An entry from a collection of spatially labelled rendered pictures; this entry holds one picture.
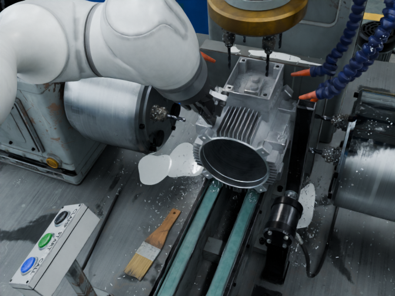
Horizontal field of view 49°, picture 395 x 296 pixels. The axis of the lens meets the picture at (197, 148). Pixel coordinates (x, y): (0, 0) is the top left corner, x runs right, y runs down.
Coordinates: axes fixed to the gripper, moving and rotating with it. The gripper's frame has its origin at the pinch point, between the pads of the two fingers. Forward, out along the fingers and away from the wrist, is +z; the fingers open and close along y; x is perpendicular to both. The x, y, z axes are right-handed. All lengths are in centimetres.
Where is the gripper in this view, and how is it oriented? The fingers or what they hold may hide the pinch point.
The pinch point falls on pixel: (209, 113)
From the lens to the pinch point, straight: 88.5
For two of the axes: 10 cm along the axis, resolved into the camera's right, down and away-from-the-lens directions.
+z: 2.5, 2.2, 9.4
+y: -9.3, -2.3, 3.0
